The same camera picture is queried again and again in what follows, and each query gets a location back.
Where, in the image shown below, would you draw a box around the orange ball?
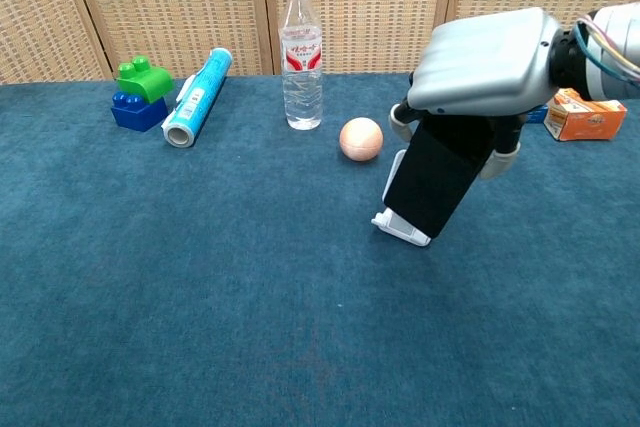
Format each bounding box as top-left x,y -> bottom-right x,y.
339,117 -> 385,163

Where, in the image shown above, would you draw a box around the white phone stand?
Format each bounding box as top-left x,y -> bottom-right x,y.
370,149 -> 432,248

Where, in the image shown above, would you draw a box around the clear plastic water bottle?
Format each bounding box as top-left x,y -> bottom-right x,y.
278,0 -> 324,132

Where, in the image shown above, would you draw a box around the orange snack box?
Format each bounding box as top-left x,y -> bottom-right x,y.
542,87 -> 628,142

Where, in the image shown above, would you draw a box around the blue carpet table cover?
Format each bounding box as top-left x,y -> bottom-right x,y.
0,71 -> 640,427

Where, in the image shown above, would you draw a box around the coloured wrist wires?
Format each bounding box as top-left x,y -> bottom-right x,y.
573,15 -> 640,89

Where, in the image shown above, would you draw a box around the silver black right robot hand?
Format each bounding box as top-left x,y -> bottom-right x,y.
388,6 -> 562,181

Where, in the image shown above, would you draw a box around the blue toy building block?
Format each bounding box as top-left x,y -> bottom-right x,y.
110,90 -> 170,133

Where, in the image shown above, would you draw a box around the white plastic wrap cutter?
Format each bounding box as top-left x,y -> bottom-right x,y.
174,74 -> 197,106

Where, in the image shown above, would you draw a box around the green toy building block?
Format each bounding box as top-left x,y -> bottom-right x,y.
115,55 -> 175,104

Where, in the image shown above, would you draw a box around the blue cling wrap roll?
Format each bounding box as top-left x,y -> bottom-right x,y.
161,47 -> 234,149

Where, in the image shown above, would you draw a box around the woven wooden folding screen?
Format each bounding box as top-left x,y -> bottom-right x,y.
0,0 -> 640,86

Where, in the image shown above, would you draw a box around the black smartphone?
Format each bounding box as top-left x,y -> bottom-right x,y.
383,116 -> 497,241

